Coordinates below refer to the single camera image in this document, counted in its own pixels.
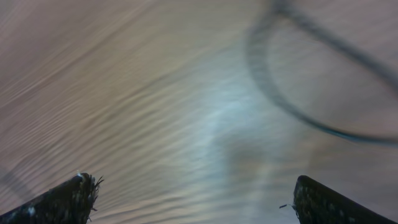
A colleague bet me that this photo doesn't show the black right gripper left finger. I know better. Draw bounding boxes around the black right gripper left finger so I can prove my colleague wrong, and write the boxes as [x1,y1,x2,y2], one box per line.
[1,173,103,224]

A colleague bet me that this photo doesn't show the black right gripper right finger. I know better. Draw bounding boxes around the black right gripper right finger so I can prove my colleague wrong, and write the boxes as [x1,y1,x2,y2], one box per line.
[290,175,397,224]

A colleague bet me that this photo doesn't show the black cable bundle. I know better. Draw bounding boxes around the black cable bundle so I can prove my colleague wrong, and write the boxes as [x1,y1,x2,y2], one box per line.
[245,0,398,146]

